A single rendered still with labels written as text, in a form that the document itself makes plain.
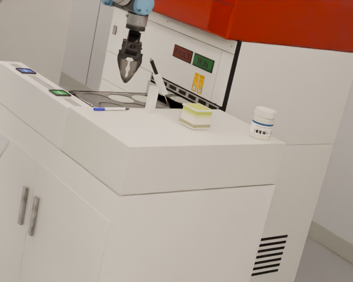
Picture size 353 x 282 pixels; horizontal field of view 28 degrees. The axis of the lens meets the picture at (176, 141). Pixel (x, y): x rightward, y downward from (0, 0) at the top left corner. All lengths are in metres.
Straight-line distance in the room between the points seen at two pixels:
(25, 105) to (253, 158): 0.80
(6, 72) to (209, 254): 0.97
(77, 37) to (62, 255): 4.27
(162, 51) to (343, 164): 1.60
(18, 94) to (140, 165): 0.70
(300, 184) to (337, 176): 1.09
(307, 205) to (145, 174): 1.28
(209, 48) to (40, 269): 1.00
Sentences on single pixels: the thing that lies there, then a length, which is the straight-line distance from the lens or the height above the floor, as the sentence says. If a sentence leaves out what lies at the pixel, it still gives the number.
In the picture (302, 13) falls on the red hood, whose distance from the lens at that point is 2.71.
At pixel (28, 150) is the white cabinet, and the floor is 0.74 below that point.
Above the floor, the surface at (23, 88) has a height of 0.93.
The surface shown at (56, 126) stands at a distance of 2.27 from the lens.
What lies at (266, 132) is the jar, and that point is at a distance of 2.28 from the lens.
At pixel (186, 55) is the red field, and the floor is 1.10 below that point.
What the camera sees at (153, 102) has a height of 1.00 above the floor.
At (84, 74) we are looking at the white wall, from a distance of 6.24.
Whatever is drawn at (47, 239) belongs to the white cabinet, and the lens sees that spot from 2.34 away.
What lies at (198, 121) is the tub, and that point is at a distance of 2.21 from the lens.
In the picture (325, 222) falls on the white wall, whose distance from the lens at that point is 4.19.
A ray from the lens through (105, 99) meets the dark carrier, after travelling 2.62.
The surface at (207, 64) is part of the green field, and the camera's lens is 2.62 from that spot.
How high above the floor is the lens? 1.55
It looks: 16 degrees down
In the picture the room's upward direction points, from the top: 12 degrees clockwise
